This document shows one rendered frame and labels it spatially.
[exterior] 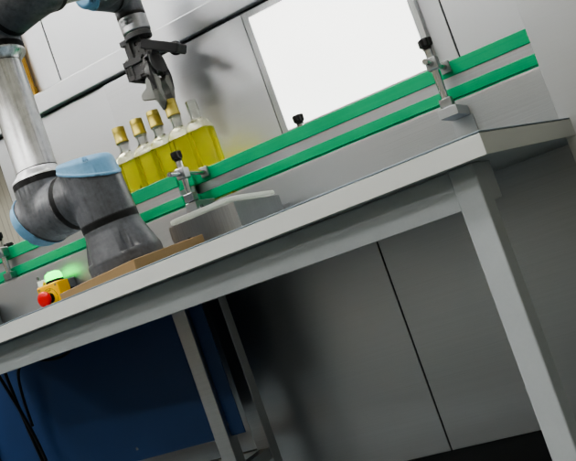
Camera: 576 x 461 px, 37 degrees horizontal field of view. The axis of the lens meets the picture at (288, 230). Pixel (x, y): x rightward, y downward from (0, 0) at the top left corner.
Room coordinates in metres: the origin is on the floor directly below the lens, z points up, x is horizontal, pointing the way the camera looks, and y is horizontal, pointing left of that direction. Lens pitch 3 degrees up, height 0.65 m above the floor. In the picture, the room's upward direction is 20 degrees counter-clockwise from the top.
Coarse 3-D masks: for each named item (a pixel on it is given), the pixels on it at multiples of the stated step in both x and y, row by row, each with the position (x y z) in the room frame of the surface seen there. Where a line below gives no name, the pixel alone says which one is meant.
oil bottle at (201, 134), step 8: (192, 120) 2.12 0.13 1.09; (200, 120) 2.11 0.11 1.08; (208, 120) 2.14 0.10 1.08; (192, 128) 2.11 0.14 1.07; (200, 128) 2.10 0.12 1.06; (208, 128) 2.12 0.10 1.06; (192, 136) 2.12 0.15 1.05; (200, 136) 2.11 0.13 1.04; (208, 136) 2.11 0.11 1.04; (216, 136) 2.14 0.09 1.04; (192, 144) 2.12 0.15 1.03; (200, 144) 2.11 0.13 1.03; (208, 144) 2.10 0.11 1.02; (216, 144) 2.13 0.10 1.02; (200, 152) 2.11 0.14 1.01; (208, 152) 2.10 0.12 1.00; (216, 152) 2.11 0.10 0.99; (200, 160) 2.12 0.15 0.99; (208, 160) 2.11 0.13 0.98; (216, 160) 2.10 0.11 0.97; (232, 192) 2.12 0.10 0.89
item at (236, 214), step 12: (228, 204) 1.76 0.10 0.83; (240, 204) 1.78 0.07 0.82; (252, 204) 1.82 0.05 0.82; (264, 204) 1.87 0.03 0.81; (276, 204) 1.92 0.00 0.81; (288, 204) 2.00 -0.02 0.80; (204, 216) 1.78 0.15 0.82; (216, 216) 1.77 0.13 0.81; (228, 216) 1.76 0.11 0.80; (240, 216) 1.76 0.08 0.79; (252, 216) 1.81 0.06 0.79; (264, 216) 1.85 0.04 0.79; (168, 228) 1.82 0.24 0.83; (180, 228) 1.81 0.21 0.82; (192, 228) 1.80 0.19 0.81; (204, 228) 1.79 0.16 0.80; (216, 228) 1.77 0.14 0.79; (228, 228) 1.76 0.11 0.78; (180, 240) 1.81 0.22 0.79
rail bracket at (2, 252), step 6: (0, 234) 2.25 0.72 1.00; (0, 240) 2.25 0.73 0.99; (0, 246) 2.25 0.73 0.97; (6, 246) 2.26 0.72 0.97; (0, 252) 2.24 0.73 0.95; (6, 252) 2.25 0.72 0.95; (0, 258) 2.25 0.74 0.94; (6, 258) 2.25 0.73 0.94; (6, 264) 2.25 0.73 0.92; (6, 270) 2.25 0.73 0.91; (6, 276) 2.25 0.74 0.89; (12, 276) 2.24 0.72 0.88; (6, 282) 2.26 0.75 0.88
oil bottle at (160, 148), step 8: (160, 136) 2.16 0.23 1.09; (152, 144) 2.17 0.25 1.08; (160, 144) 2.16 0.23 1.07; (168, 144) 2.16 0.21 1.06; (152, 152) 2.17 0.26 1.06; (160, 152) 2.16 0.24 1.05; (168, 152) 2.15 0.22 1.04; (160, 160) 2.16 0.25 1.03; (168, 160) 2.15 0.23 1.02; (160, 168) 2.17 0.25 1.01; (168, 168) 2.16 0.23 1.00; (176, 168) 2.15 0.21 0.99; (160, 176) 2.17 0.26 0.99
